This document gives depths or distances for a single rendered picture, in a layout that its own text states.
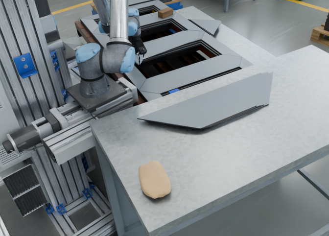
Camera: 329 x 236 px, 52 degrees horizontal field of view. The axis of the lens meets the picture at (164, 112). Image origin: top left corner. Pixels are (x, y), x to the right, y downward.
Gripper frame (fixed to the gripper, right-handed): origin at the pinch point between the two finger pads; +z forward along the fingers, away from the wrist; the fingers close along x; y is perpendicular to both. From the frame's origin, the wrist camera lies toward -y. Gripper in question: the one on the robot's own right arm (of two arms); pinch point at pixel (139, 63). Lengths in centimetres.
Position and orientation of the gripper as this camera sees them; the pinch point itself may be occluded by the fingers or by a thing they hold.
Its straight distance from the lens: 219.6
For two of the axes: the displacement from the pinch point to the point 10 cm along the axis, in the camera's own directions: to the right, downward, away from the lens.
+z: 0.5, 7.7, 6.3
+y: -4.6, -5.4, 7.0
